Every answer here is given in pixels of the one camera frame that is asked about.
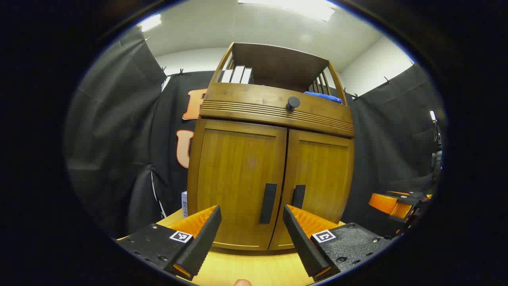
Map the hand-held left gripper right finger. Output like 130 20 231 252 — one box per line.
283 204 397 282

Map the small ceiling light panel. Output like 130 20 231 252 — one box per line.
137 14 162 33

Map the wooden double-door shoe cabinet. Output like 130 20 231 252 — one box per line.
187 42 356 251

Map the blue folded cloth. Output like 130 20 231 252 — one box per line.
304 91 343 104

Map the large ceiling light panel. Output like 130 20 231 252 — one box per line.
237 0 336 22

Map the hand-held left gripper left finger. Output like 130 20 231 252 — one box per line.
113 205 223 281

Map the black backdrop cloth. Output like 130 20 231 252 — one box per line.
65 26 445 239

